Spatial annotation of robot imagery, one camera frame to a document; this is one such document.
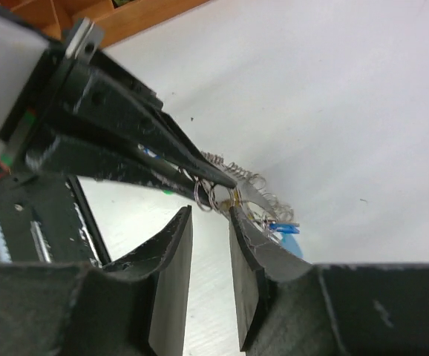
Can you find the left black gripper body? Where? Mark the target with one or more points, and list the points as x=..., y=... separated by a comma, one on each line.
x=48, y=102

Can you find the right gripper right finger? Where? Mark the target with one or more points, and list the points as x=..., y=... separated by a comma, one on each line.
x=259, y=266

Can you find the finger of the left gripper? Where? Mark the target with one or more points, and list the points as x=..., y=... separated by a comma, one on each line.
x=59, y=154
x=129, y=120

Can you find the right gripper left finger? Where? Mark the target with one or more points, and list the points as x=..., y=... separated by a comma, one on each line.
x=160, y=268

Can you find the light blue key tag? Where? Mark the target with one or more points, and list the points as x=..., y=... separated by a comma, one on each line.
x=289, y=243

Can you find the dark blue key tag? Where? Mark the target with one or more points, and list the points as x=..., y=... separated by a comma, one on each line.
x=284, y=228

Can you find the yellow key tag with key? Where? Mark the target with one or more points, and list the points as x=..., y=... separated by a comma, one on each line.
x=251, y=209

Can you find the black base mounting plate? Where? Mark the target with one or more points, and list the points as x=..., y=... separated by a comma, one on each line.
x=48, y=219

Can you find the orange wooden compartment tray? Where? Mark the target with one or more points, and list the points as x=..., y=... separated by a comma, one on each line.
x=118, y=19

